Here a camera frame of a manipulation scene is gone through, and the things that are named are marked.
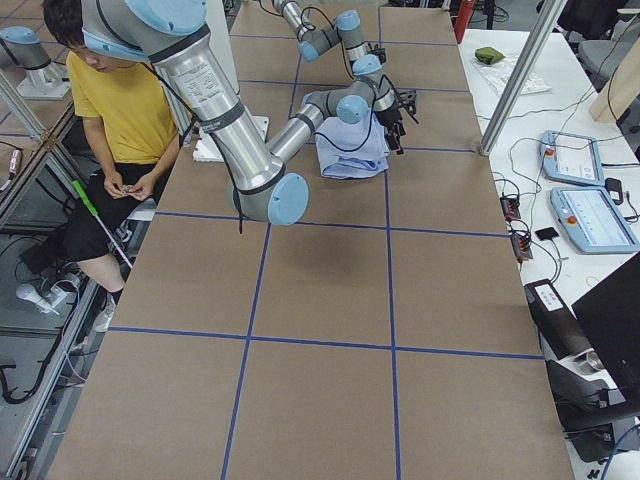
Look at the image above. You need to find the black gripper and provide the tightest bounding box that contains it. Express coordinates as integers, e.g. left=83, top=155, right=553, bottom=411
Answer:
left=377, top=102, right=406, bottom=155

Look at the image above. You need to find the light blue striped shirt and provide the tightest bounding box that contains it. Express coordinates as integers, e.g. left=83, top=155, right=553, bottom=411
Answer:
left=315, top=114, right=390, bottom=180

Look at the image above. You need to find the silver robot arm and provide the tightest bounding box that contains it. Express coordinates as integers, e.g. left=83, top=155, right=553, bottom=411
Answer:
left=82, top=1, right=415, bottom=225
left=272, top=0, right=372, bottom=64

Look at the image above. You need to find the clear plastic MiNi bag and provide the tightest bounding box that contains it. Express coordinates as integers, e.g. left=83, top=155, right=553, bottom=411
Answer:
left=474, top=54, right=554, bottom=97

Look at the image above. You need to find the folded green cloth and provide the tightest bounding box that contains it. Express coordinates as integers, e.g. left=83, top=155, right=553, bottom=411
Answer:
left=474, top=46, right=505, bottom=65

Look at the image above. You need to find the upper teach pendant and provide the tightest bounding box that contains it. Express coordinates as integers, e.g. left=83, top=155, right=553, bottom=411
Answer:
left=539, top=130, right=605, bottom=187

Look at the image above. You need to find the teach pendant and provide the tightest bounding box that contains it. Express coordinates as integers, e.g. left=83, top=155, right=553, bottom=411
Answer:
left=539, top=130, right=605, bottom=187
left=549, top=186, right=639, bottom=254

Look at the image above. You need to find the black phone on desk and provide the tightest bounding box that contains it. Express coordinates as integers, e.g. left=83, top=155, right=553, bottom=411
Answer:
left=535, top=227, right=559, bottom=241

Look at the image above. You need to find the lower teach pendant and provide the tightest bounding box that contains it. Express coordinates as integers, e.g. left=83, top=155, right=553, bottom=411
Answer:
left=549, top=186, right=639, bottom=254

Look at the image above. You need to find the person in yellow shirt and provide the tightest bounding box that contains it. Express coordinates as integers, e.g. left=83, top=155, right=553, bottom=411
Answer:
left=42, top=1, right=180, bottom=332

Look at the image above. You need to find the black monitor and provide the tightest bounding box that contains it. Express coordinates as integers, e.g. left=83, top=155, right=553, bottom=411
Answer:
left=572, top=255, right=639, bottom=400

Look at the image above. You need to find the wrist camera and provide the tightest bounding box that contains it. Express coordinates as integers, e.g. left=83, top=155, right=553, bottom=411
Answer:
left=368, top=43, right=387, bottom=64
left=396, top=89, right=419, bottom=124

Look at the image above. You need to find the grey aluminium post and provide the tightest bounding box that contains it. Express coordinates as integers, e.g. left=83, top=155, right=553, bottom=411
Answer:
left=478, top=0, right=567, bottom=156

